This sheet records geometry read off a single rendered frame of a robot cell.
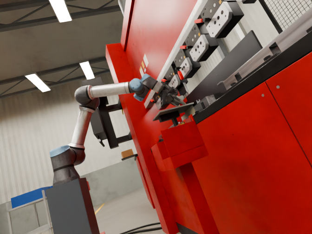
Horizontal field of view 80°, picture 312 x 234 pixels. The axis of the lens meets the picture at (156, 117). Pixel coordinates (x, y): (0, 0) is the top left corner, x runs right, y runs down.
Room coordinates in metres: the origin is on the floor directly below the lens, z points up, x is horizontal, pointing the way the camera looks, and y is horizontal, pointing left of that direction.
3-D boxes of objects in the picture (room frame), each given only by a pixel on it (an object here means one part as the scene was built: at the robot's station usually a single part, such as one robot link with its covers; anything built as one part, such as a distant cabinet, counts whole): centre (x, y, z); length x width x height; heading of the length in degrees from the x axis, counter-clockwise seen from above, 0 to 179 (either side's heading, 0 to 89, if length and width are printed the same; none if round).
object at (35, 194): (3.46, 2.66, 0.92); 0.50 x 0.36 x 0.18; 102
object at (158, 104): (1.72, -0.11, 1.26); 0.15 x 0.09 x 0.17; 21
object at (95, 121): (2.25, 0.73, 1.42); 0.45 x 0.12 x 0.36; 14
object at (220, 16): (0.79, -0.47, 1.26); 0.15 x 0.09 x 0.17; 21
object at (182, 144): (0.83, -0.04, 0.75); 0.20 x 0.16 x 0.18; 21
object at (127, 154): (3.57, 0.76, 1.05); 0.30 x 0.28 x 0.14; 12
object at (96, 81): (2.32, 0.66, 1.52); 0.51 x 0.25 x 0.85; 14
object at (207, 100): (1.28, -0.28, 0.92); 0.39 x 0.06 x 0.10; 21
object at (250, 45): (1.73, -0.65, 1.12); 1.13 x 0.02 x 0.44; 21
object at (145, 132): (2.30, -0.07, 1.15); 0.85 x 0.25 x 2.30; 111
